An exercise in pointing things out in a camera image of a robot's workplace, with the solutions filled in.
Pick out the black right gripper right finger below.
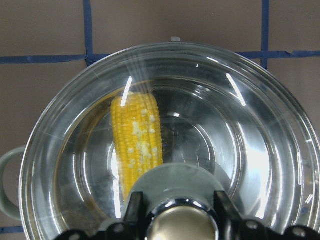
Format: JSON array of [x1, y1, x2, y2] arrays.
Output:
[[213, 191, 320, 240]]

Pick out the glass pot lid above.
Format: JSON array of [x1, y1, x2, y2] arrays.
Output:
[[18, 42, 320, 240]]

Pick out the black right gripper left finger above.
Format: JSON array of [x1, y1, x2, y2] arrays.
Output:
[[56, 191, 147, 240]]

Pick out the yellow corn cob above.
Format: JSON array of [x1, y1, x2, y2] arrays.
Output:
[[110, 92, 163, 199]]

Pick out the pale green cooking pot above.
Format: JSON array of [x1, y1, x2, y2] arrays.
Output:
[[0, 36, 320, 240]]

